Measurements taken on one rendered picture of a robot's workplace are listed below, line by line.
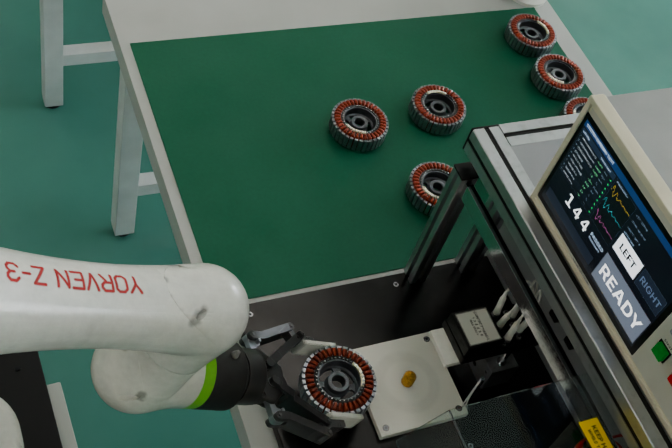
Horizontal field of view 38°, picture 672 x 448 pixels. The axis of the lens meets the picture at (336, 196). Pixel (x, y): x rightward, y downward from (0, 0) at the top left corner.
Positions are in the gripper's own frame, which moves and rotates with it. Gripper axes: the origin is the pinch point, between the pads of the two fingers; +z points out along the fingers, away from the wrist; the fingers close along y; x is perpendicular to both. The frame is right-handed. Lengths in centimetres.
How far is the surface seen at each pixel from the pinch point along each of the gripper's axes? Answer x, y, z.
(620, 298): 41.8, 11.6, 6.5
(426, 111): 16, -54, 38
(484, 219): 28.9, -11.0, 9.6
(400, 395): 1.0, 1.7, 13.1
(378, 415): -1.4, 4.0, 9.1
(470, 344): 16.5, 2.2, 12.2
